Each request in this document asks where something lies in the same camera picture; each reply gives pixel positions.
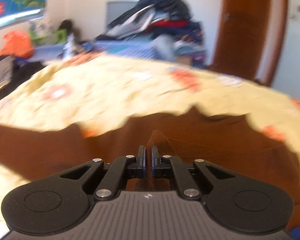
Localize brown knit sweater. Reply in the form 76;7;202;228
0;107;300;230

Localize dark clothes at bedside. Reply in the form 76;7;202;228
0;55;45;100

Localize pile of clothes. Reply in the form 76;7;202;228
95;0;206;69

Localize grey board behind clothes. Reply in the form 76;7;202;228
106;0;137;27

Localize yellow patterned bed quilt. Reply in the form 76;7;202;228
0;52;300;240

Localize white wardrobe sliding door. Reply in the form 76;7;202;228
271;0;300;100

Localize orange plastic bag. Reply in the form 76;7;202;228
0;30;34;59

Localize floral white pillow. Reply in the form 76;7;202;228
29;17;56;46

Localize brown wooden door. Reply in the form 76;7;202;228
209;0;288;86

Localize black bag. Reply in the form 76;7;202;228
58;20;76;35

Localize blue quilted blanket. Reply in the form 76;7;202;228
28;40;177;62

